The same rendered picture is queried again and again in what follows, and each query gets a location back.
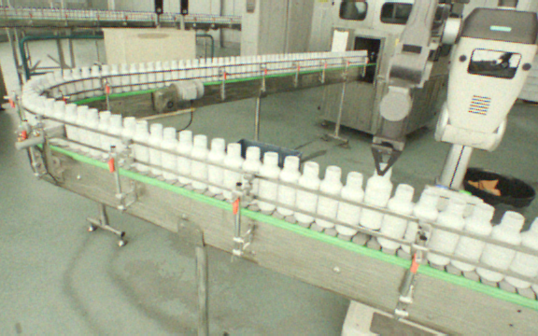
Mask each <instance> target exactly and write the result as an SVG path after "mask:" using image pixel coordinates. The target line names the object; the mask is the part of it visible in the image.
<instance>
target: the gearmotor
mask: <svg viewBox="0 0 538 336"><path fill-rule="evenodd" d="M203 95H204V86H203V84H202V82H201V81H199V80H189V81H187V80H186V81H179V82H173V83H171V84H170V86H169V87H168V89H162V90H156V91H153V98H154V109H155V114H156V115H159V114H160V113H162V114H168V113H174V112H177V102H184V101H189V100H191V122H192V110H193V107H192V103H193V100H195V99H201V97H202V96H203ZM191 122H190V124H189V125H188V126H187V127H185V128H188V127H189V126H190V125H191ZM185 128H183V129H182V130H181V131H178V132H176V133H179V132H182V131H184V129H185Z"/></svg>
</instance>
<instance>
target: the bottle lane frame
mask: <svg viewBox="0 0 538 336"><path fill-rule="evenodd" d="M50 151H51V155H52V156H53V157H56V158H59V159H60V162H61V167H63V168H65V169H67V170H65V171H63V172H62V175H63V179H64V182H63V183H62V182H60V181H58V182H59V187H60V188H63V189H67V190H70V191H72V192H75V193H76V194H79V195H82V196H84V198H87V199H89V200H92V201H95V202H97V203H101V204H103V205H106V206H108V207H111V208H114V209H116V210H118V206H119V200H118V199H117V198H116V195H117V192H116V186H115V179H114V173H111V171H110V167H109V164H107V163H103V162H101V161H99V160H98V161H97V160H94V159H92V158H87V157H84V155H83V156H81V155H78V154H77V153H73V152H70V151H67V150H64V149H61V148H58V147H54V146H52V145H50ZM118 168H119V167H118ZM119 175H120V187H121V193H123V194H125V193H127V192H129V190H130V189H131V183H130V181H134V182H135V184H136V189H135V190H133V192H132V193H131V194H128V195H126V205H127V204H129V203H131V202H132V201H133V200H134V199H133V193H136V194H137V202H135V203H133V204H131V205H130V206H128V210H127V211H126V212H125V213H126V214H128V215H131V216H133V217H138V218H140V219H143V220H145V221H147V222H150V223H152V225H155V226H158V227H160V228H163V229H165V230H168V231H171V232H174V233H176V234H177V221H179V220H180V218H181V217H183V219H186V220H189V221H191V222H194V223H197V224H199V225H200V226H201V228H202V229H203V238H204V244H205V245H209V247H212V248H214V249H217V250H220V251H222V252H225V253H228V254H230V255H233V251H234V241H233V239H234V222H235V214H234V211H233V205H232V204H229V203H226V200H227V199H226V200H225V201H220V200H217V199H214V197H215V196H214V197H212V198H210V197H207V196H205V195H204V194H199V193H196V192H194V190H193V191H188V190H185V189H184V188H183V187H178V186H175V185H174V184H175V183H174V184H169V183H166V182H165V180H164V181H160V180H157V179H156V178H151V177H148V175H141V174H139V173H133V172H130V171H129V170H124V169H121V167H120V168H119ZM52 181H53V185H56V181H55V180H54V179H52ZM58 182H57V185H58ZM57 185H56V186H57ZM248 207H249V206H247V207H246V208H244V207H241V222H240V235H241V236H243V235H244V233H245V232H246V231H248V230H247V229H248V220H249V221H252V222H254V230H253V231H251V232H250V233H251V234H253V244H250V245H249V246H248V247H246V248H245V250H244V251H243V252H244V255H243V256H242V257H241V258H240V259H244V260H247V261H250V262H253V263H255V264H258V265H260V266H262V267H265V268H267V269H270V270H272V271H276V272H279V273H283V274H285V275H286V276H287V277H290V278H292V279H295V280H298V281H300V282H304V283H306V284H308V285H311V286H313V287H317V288H320V289H323V290H325V291H328V292H330V293H332V294H335V295H337V296H341V297H344V298H346V299H349V300H351V301H355V302H357V303H360V304H362V305H364V304H365V305H368V306H370V307H373V308H375V309H377V310H380V311H382V312H385V313H387V314H390V315H393V313H394V310H395V306H396V304H397V301H398V299H399V298H400V295H401V292H402V289H403V286H404V281H405V278H406V276H407V273H408V269H409V266H410V263H411V260H412V258H411V259H410V260H408V259H403V258H399V257H398V255H397V253H395V255H391V254H388V253H385V252H383V251H382V248H381V247H380V249H379V250H376V249H372V248H370V247H368V246H367V244H365V245H358V244H355V243H352V239H350V240H349V241H346V240H343V239H340V238H338V234H336V236H331V235H329V234H325V233H324V231H322V232H318V231H313V230H311V229H310V228H311V226H309V227H308V228H305V227H302V226H298V225H297V222H296V223H294V224H291V223H289V222H286V221H284V220H285V218H283V219H282V220H280V219H277V218H274V217H272V215H270V216H269V217H268V216H265V215H262V214H260V211H261V210H259V211H258V212H256V211H253V210H250V209H248ZM415 275H417V276H419V279H418V285H417V286H416V287H413V290H415V293H414V296H413V303H409V304H408V306H407V309H406V312H407V316H405V317H404V318H402V319H404V320H406V321H409V322H412V323H414V324H417V325H419V326H421V327H424V328H429V329H433V330H436V331H438V332H441V333H443V334H445V335H448V336H538V299H537V298H536V296H534V299H528V298H525V297H522V296H520V295H519V294H518V293H517V291H516V293H515V294H514V293H511V292H508V291H505V290H502V289H500V287H499V285H497V287H492V286H489V285H486V284H483V283H482V282H481V280H480V278H478V281H477V282H474V281H471V280H468V279H466V278H464V276H463V273H462V274H461V276H457V275H455V274H452V273H448V272H447V271H446V269H445V268H444V270H443V271H440V270H437V269H434V268H432V267H430V264H429V263H427V265H422V264H419V265H418V268H417V270H416V273H415Z"/></svg>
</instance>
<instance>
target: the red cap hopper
mask: <svg viewBox="0 0 538 336"><path fill-rule="evenodd" d="M0 4H1V7H3V10H6V2H5V0H0ZM8 4H9V8H10V10H11V9H12V8H11V7H15V6H14V2H13V0H8ZM48 4H49V5H50V4H51V6H52V7H55V10H57V8H56V3H55V0H49V1H48ZM62 8H63V9H64V11H66V10H65V9H66V3H65V0H62ZM14 30H15V34H16V37H17V38H16V41H17V45H18V49H19V52H20V55H21V62H22V64H21V66H20V63H19V59H18V55H17V53H16V50H15V46H14V38H13V34H12V31H11V29H9V28H8V30H7V34H8V38H9V42H10V46H11V53H12V57H13V59H14V63H15V66H16V70H17V74H18V81H19V83H17V84H18V85H21V84H24V82H23V81H22V77H21V74H23V75H24V77H25V81H26V82H28V81H27V76H26V73H25V69H24V65H23V63H24V61H23V58H22V54H21V48H20V42H21V36H20V29H14ZM66 39H67V44H68V49H69V54H70V59H71V64H72V66H71V67H70V66H69V65H68V64H67V63H65V60H64V51H63V46H62V42H61V39H60V42H59V44H60V48H61V53H62V57H63V62H64V69H69V70H72V68H76V66H75V61H76V60H75V55H74V50H73V45H72V39H71V38H66ZM48 57H49V58H50V59H51V60H52V61H54V62H56V63H57V64H59V65H55V66H52V67H38V66H39V64H40V63H41V61H40V60H38V62H37V63H36V64H35V65H34V66H33V68H29V71H30V73H33V72H34V70H47V69H52V68H61V65H60V63H59V62H58V61H60V60H59V59H58V61H57V60H54V59H53V58H51V57H50V55H48Z"/></svg>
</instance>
